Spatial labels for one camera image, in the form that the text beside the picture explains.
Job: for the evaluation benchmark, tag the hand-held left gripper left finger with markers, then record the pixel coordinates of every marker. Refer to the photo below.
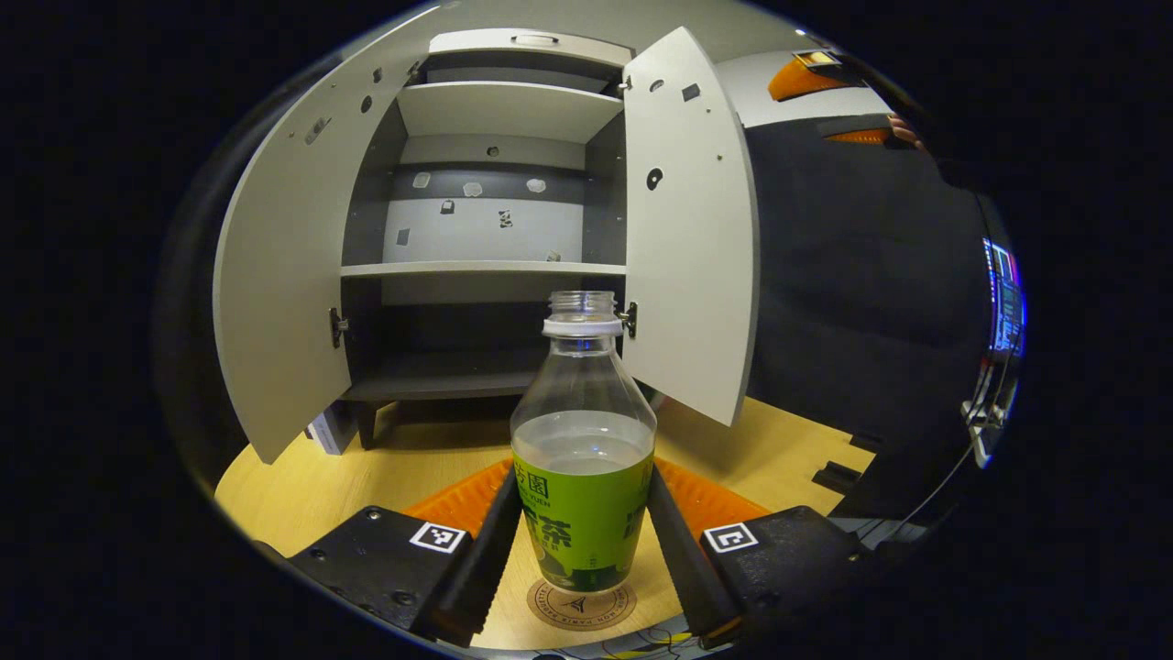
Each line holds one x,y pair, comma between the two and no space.
490,559

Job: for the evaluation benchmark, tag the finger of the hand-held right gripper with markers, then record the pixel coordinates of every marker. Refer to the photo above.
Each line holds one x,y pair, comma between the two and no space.
857,137
802,81

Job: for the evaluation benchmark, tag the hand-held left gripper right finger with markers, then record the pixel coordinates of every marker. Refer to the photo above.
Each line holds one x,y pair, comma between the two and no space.
678,559

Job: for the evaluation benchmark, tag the green label plastic bottle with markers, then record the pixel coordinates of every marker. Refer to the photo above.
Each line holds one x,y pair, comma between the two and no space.
582,513

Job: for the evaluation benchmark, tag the round wooden coaster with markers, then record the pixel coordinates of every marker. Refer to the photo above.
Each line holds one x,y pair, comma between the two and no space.
586,612

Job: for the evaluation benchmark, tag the grey white cabinet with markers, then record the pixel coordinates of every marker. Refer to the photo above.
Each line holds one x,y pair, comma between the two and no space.
458,367

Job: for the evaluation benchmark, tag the white cabinet door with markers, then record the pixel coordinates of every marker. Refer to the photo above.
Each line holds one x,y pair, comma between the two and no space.
687,247
275,275

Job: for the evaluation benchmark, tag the white cabinet drawer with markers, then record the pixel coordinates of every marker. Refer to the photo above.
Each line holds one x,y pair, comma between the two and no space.
476,44

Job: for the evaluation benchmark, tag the black flat block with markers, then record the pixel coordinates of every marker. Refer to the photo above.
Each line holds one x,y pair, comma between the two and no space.
838,477

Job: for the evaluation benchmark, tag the small white box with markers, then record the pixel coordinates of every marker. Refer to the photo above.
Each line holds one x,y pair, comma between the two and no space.
332,429

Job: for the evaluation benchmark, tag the computer monitor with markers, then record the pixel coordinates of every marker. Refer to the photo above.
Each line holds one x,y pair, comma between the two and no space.
1005,293

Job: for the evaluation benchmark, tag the silver metal stand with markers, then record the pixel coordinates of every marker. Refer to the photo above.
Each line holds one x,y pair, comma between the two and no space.
988,431

